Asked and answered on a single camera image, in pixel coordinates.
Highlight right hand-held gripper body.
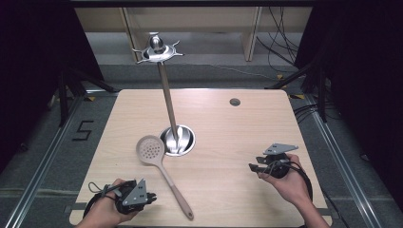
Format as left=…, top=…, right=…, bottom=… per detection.
left=256, top=142, right=299, bottom=180

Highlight person's left hand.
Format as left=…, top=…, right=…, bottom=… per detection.
left=81, top=178, right=141, bottom=228

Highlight black hanging cables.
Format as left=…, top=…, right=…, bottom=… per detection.
left=256, top=7, right=301, bottom=66

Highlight person's right hand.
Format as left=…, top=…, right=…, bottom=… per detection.
left=258, top=153, right=312, bottom=207

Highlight metal utensil stand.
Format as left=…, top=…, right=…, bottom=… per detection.
left=131, top=31, right=197, bottom=158

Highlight black curtain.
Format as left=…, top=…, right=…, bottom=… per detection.
left=294, top=0, right=403, bottom=203
left=0, top=0, right=106, bottom=174

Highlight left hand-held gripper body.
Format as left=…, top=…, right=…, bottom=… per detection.
left=114, top=178, right=150, bottom=215

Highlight black tripod stand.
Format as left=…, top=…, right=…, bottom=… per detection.
left=56, top=66, right=119, bottom=128
left=265, top=54, right=331, bottom=124

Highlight black floor cables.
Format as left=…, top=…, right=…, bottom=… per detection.
left=292, top=102, right=327, bottom=124

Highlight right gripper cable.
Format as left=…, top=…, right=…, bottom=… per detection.
left=267, top=159, right=315, bottom=203

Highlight metal floor rail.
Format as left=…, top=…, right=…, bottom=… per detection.
left=3, top=94, right=84, bottom=228
left=303, top=94, right=383, bottom=228

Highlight light wooden shelf unit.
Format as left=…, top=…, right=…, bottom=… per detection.
left=74, top=7, right=314, bottom=63

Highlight beige slotted spoon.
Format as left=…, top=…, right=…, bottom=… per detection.
left=135, top=134, right=195, bottom=221

